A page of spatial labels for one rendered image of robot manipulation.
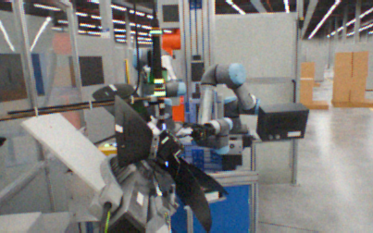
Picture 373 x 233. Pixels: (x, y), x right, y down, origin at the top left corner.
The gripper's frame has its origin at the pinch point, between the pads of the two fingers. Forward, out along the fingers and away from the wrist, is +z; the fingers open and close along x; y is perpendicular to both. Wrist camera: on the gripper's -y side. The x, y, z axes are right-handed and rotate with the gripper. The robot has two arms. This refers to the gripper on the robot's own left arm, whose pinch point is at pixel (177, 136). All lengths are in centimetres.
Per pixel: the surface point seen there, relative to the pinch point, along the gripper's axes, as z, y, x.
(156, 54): 12.2, 1.3, -38.7
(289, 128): -65, 23, 4
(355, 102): -803, -144, 123
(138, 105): 18.9, -3.2, -17.2
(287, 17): -207, -64, -70
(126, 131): 39.7, 23.2, -17.5
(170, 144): 18.1, 17.7, -6.0
